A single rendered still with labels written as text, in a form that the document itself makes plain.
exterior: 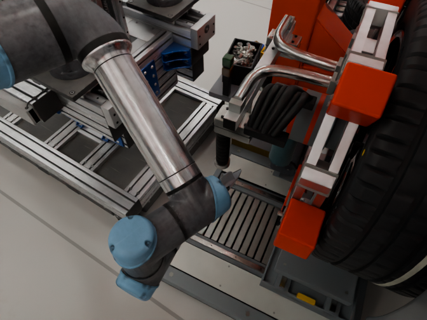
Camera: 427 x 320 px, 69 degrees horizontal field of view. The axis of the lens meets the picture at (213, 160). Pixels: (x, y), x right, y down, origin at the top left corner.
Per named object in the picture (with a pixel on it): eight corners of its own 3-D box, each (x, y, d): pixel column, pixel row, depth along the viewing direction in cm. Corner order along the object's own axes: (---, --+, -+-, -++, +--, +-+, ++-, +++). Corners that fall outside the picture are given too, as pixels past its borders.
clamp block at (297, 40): (293, 60, 89) (297, 44, 85) (264, 52, 91) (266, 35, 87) (298, 51, 92) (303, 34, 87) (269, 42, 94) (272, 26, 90)
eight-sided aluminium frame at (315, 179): (290, 256, 89) (368, 134, 45) (269, 247, 91) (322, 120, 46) (335, 127, 117) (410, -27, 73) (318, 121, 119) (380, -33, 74)
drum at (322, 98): (330, 165, 83) (349, 130, 71) (255, 138, 88) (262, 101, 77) (342, 129, 90) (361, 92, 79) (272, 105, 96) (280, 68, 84)
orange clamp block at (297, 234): (318, 224, 69) (306, 261, 65) (284, 210, 71) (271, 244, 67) (327, 210, 64) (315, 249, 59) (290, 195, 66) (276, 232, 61)
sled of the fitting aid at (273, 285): (344, 327, 123) (353, 324, 115) (258, 286, 132) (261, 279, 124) (367, 221, 149) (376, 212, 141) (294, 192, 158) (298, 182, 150)
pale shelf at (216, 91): (241, 106, 145) (241, 102, 143) (208, 96, 149) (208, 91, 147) (272, 55, 167) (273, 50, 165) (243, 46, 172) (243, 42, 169)
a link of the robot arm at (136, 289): (143, 298, 53) (152, 307, 60) (175, 241, 59) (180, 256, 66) (106, 277, 55) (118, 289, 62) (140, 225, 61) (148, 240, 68)
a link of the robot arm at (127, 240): (157, 192, 52) (165, 220, 61) (94, 230, 49) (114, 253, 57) (183, 226, 49) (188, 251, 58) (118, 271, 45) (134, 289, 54)
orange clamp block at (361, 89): (367, 128, 55) (381, 119, 46) (323, 113, 57) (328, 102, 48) (382, 90, 54) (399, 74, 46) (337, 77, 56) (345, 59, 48)
